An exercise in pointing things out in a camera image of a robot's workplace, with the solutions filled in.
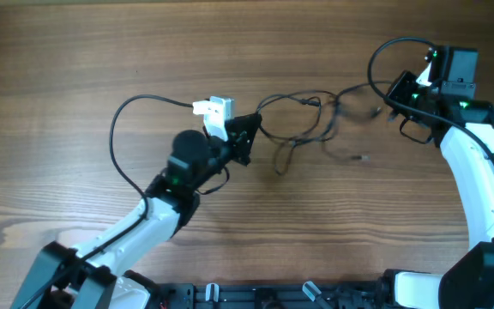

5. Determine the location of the black cable bundle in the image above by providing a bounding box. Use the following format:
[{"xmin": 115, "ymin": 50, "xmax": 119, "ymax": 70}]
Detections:
[{"xmin": 255, "ymin": 80, "xmax": 396, "ymax": 177}]

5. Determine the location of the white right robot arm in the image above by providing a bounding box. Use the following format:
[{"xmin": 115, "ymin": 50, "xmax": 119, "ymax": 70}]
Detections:
[{"xmin": 383, "ymin": 45, "xmax": 494, "ymax": 308}]

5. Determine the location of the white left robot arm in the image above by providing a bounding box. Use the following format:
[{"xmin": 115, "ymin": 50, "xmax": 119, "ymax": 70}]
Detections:
[{"xmin": 12, "ymin": 113, "xmax": 262, "ymax": 308}]

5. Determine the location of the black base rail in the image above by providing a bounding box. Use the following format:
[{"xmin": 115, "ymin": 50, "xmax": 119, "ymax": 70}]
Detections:
[{"xmin": 152, "ymin": 282, "xmax": 384, "ymax": 309}]

